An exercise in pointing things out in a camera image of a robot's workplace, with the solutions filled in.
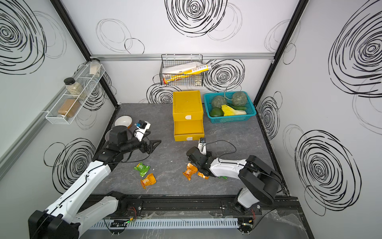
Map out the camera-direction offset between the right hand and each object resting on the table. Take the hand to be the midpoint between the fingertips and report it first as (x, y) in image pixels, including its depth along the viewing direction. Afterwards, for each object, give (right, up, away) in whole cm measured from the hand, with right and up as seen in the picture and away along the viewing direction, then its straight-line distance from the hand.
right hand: (197, 152), depth 89 cm
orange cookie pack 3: (+2, -12, -4) cm, 13 cm away
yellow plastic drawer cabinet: (-5, +22, 0) cm, 23 cm away
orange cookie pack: (-27, -14, -7) cm, 31 cm away
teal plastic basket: (+40, +27, +18) cm, 52 cm away
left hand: (-23, +12, -13) cm, 29 cm away
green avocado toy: (+14, +25, +16) cm, 33 cm away
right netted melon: (+31, +35, +18) cm, 50 cm away
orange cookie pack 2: (-4, -9, -4) cm, 10 cm away
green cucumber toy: (+29, +28, +19) cm, 45 cm away
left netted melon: (+16, +33, +19) cm, 42 cm away
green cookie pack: (-32, -9, -3) cm, 33 cm away
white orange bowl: (-52, +19, +16) cm, 58 cm away
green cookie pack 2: (+9, -2, -32) cm, 33 cm away
